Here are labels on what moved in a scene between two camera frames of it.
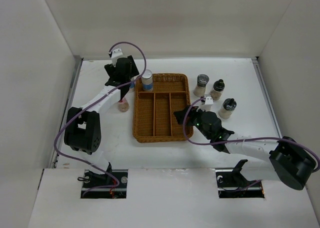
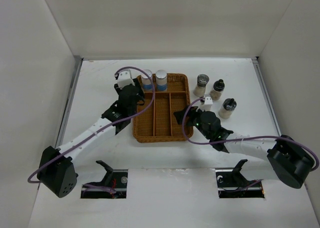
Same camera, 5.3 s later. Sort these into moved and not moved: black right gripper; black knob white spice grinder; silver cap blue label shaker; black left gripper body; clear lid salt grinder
Moved: black left gripper body
Not moved: black knob white spice grinder; black right gripper; clear lid salt grinder; silver cap blue label shaker
